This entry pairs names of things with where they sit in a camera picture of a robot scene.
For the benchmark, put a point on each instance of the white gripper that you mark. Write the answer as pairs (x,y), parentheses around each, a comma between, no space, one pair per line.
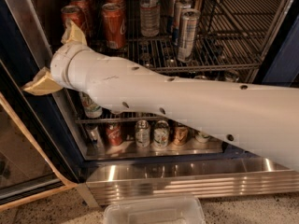
(60,65)

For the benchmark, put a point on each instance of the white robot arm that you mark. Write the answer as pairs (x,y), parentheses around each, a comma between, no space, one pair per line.
(261,119)

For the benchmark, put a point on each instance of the left white green soda can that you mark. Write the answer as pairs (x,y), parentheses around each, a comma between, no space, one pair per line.
(91,109)

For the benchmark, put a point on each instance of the silver slim can bottom shelf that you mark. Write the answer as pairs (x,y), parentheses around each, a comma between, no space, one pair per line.
(94,134)

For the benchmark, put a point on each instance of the silver slim can shelf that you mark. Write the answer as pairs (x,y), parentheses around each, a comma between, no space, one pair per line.
(231,75)
(94,134)

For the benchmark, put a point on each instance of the red coke can bottom shelf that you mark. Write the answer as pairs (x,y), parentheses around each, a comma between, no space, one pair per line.
(114,135)

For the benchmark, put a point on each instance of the open glass fridge door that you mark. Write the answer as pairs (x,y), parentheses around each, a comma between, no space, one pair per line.
(39,154)

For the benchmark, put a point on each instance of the white green can bottom shelf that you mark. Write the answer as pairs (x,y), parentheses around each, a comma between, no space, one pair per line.
(161,134)

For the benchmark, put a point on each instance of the silver red bull can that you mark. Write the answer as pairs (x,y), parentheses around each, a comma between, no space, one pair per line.
(188,29)
(180,5)
(170,16)

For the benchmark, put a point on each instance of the front silver red bull can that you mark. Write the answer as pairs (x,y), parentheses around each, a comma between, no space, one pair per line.
(188,29)

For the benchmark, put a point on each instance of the orange brown can bottom shelf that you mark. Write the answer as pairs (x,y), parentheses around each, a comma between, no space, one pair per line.
(180,134)

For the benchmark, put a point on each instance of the white green tilted can bottom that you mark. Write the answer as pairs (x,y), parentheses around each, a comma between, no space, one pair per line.
(202,137)

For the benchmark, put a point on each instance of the silver slim can middle shelf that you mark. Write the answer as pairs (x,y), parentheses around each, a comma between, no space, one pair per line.
(231,75)

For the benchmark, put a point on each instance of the stainless steel fridge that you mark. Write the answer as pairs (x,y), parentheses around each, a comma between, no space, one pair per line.
(112,174)

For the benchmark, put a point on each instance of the clear plastic water bottle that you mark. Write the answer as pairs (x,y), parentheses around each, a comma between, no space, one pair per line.
(149,17)

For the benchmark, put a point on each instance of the clear plastic bin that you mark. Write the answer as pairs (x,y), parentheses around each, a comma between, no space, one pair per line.
(182,209)

